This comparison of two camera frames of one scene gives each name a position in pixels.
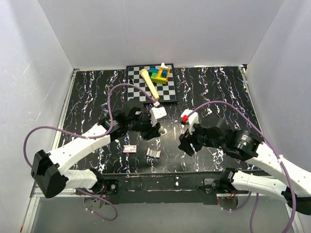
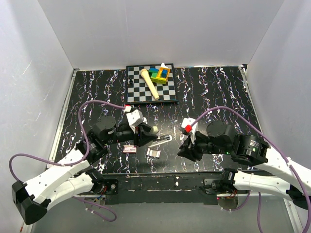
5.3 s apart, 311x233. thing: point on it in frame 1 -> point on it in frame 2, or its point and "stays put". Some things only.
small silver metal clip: (152, 153) stays put
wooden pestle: (149, 83) stays put
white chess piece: (163, 65) stays put
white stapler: (162, 131) -> (161, 140)
